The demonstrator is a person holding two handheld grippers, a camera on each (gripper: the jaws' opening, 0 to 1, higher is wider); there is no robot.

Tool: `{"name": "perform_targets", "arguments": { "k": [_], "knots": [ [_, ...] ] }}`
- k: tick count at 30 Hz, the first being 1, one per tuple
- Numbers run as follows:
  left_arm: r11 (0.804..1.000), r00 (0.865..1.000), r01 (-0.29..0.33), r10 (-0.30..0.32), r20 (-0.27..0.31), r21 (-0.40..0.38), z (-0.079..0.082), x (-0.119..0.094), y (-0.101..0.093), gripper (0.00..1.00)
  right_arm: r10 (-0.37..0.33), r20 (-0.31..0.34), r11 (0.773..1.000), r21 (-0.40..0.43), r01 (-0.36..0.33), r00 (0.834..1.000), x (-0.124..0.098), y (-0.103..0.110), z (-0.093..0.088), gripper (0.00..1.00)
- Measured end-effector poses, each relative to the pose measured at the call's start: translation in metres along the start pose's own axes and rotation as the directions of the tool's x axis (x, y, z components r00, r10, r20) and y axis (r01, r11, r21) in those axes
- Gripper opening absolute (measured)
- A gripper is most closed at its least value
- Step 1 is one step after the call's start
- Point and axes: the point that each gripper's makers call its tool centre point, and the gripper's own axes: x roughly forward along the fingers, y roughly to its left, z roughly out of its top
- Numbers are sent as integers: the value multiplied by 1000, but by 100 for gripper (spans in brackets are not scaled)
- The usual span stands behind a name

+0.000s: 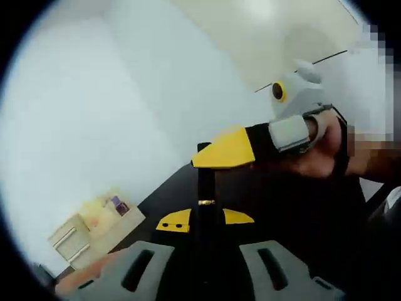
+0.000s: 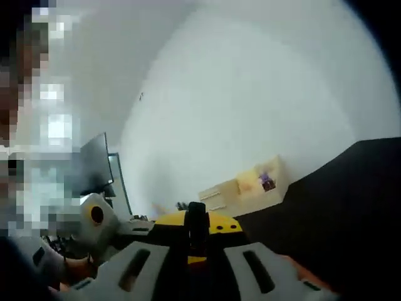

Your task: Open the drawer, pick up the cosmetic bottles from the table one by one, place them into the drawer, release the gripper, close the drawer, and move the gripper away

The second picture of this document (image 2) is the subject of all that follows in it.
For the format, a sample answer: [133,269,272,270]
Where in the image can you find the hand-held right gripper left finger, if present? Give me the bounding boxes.
[70,209,192,301]

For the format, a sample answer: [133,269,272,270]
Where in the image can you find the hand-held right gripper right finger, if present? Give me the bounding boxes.
[200,212,341,301]

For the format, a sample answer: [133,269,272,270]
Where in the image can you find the black cosmetic tube bottle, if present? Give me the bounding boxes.
[183,201,211,251]

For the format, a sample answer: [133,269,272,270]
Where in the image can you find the wooden drawer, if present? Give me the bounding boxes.
[200,187,224,201]
[202,199,226,211]

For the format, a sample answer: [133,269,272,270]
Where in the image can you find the wooden desktop organizer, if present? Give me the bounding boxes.
[198,154,289,213]

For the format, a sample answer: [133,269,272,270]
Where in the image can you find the purple cosmetic bottle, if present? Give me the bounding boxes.
[258,171,277,192]

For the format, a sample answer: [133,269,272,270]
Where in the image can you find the cream mesh pouch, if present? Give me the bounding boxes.
[239,171,261,193]

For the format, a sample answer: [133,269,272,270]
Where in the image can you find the person's right hand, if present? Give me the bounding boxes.
[280,253,335,294]

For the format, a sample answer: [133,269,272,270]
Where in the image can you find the black framed glass door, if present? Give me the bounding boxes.
[107,152,133,216]

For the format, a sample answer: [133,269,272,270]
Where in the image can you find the large black monitor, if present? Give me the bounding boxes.
[80,132,115,196]

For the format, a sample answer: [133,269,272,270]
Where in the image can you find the white chest device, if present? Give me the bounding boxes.
[31,243,68,283]

